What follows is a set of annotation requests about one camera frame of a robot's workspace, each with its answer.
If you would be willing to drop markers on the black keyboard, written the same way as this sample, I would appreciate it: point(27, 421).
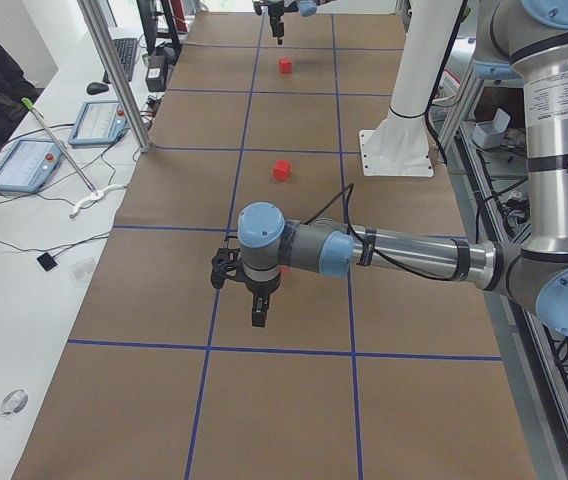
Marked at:
point(126, 48)

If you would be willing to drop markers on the aluminium frame post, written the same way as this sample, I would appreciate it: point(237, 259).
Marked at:
point(99, 32)

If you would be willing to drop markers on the clear tape piece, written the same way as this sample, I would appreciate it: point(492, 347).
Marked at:
point(14, 402)

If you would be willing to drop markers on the white camera stand pedestal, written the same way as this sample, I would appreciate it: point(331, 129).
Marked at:
point(399, 146)

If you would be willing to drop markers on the red block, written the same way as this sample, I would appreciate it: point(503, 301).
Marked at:
point(285, 65)
point(282, 170)

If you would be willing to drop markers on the near blue teach pendant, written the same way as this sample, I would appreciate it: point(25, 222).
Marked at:
point(28, 165)

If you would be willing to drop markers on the far blue teach pendant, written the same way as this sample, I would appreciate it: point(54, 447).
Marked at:
point(99, 123)

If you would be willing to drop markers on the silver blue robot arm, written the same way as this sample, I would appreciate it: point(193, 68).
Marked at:
point(305, 8)
point(528, 39)

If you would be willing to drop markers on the small black square puck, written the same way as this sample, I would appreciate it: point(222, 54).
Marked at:
point(46, 261)

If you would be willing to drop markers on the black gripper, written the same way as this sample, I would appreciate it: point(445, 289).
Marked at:
point(275, 12)
point(260, 289)

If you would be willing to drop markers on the blue teach pendant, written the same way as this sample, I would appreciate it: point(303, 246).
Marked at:
point(99, 123)
point(28, 165)

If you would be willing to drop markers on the metal rod green tip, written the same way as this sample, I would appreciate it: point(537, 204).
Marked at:
point(95, 193)

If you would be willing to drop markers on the black box with label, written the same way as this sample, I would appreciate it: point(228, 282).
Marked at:
point(156, 75)

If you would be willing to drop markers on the black computer monitor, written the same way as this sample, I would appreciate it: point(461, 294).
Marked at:
point(149, 11)

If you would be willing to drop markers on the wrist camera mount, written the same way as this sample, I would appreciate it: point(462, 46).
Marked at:
point(226, 265)

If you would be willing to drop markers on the black computer mouse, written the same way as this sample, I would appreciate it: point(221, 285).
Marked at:
point(95, 88)

